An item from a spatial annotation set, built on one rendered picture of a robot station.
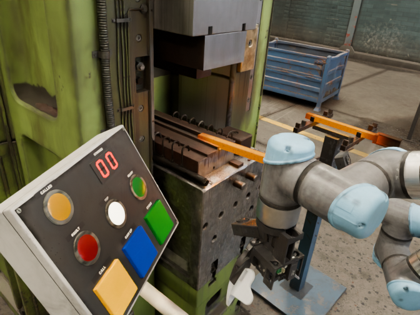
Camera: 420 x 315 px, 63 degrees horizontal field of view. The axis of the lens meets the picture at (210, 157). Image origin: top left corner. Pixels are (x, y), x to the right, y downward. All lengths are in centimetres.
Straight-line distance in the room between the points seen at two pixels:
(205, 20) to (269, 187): 55
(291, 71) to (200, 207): 396
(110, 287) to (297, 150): 39
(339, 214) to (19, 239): 46
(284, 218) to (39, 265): 39
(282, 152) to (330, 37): 876
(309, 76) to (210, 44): 388
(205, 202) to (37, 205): 64
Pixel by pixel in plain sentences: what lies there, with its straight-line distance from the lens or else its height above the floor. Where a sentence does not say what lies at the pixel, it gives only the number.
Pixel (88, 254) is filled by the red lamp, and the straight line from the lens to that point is 63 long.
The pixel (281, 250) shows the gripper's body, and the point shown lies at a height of 110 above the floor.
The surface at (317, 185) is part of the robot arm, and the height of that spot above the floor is 125.
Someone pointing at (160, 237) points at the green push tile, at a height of 99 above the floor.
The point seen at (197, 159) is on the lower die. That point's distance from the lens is 112.
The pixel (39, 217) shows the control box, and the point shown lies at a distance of 59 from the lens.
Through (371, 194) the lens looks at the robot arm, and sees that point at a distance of 50.
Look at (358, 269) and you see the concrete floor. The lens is 237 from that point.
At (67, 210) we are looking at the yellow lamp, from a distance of 62.
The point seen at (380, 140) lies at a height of 98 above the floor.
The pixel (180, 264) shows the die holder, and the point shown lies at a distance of 139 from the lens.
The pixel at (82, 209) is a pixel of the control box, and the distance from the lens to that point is 64.
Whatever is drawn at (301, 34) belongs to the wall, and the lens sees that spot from 963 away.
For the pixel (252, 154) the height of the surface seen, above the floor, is 102.
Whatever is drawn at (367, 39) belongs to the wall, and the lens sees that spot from 892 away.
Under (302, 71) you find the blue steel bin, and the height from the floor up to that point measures 46.
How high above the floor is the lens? 151
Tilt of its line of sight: 28 degrees down
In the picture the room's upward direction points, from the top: 4 degrees clockwise
